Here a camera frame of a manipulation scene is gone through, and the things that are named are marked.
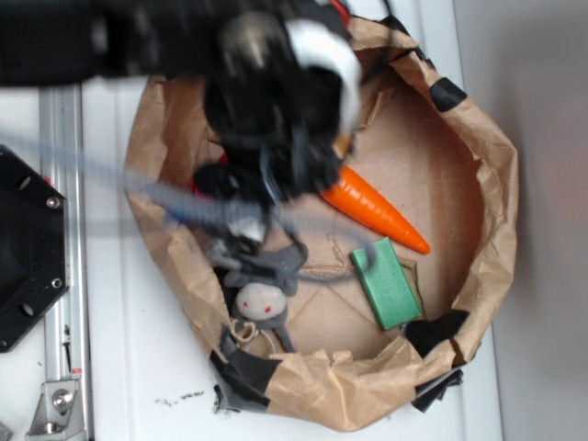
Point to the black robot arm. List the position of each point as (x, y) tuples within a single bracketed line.
[(64, 42)]

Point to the orange plastic toy carrot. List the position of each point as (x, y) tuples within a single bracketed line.
[(359, 200)]

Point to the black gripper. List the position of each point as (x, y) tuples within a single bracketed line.
[(284, 102)]

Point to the green rectangular block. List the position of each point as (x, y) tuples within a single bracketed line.
[(387, 288)]

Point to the crumpled red paper ball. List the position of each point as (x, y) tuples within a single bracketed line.
[(222, 159)]

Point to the metal corner bracket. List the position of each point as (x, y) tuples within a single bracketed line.
[(59, 414)]

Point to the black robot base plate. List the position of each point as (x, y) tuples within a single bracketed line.
[(33, 248)]

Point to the aluminium extrusion rail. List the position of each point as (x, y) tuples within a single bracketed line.
[(66, 329)]

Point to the grey plush toy animal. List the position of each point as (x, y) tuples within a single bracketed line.
[(264, 284)]

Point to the brown paper bag bin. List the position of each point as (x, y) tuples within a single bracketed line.
[(432, 151)]

